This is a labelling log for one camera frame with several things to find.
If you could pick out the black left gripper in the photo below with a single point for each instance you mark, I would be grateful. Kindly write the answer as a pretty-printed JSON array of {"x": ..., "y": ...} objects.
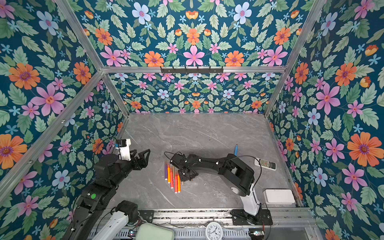
[{"x": 139, "y": 165}]

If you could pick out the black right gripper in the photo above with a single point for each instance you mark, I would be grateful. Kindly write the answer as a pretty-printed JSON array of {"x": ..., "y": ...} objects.
[{"x": 182, "y": 178}]

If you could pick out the yellow orange marker pen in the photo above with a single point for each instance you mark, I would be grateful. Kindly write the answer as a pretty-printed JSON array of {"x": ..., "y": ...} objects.
[{"x": 179, "y": 183}]

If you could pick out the blue marker pen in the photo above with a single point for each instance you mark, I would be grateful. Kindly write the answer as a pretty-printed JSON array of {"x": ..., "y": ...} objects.
[{"x": 236, "y": 150}]

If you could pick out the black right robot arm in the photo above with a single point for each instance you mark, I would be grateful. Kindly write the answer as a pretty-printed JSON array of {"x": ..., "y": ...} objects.
[{"x": 237, "y": 175}]

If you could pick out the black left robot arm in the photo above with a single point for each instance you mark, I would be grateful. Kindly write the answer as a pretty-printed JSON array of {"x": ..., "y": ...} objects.
[{"x": 110, "y": 172}]

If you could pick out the red orange marker pen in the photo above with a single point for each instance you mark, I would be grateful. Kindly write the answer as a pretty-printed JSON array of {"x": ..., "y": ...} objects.
[{"x": 176, "y": 188}]

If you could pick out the purple marker pen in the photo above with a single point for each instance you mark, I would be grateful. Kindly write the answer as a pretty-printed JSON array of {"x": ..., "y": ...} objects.
[{"x": 166, "y": 171}]

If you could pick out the white analog clock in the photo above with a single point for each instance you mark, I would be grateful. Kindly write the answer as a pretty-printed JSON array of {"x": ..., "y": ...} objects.
[{"x": 214, "y": 231}]

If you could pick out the pale green box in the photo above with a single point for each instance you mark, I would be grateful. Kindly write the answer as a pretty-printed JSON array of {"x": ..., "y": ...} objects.
[{"x": 153, "y": 232}]

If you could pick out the white remote control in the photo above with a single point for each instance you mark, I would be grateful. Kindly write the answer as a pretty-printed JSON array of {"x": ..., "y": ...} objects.
[{"x": 265, "y": 164}]

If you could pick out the white flat box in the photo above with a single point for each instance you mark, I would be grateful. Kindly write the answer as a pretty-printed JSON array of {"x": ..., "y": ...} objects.
[{"x": 279, "y": 196}]

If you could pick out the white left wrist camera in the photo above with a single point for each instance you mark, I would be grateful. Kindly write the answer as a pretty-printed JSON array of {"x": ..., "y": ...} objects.
[{"x": 123, "y": 146}]

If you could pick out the black hook rail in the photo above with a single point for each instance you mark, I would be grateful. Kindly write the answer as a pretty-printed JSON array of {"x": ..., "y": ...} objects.
[{"x": 192, "y": 70}]

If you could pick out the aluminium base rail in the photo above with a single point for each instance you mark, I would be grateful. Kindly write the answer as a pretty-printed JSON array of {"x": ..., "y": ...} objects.
[{"x": 192, "y": 214}]

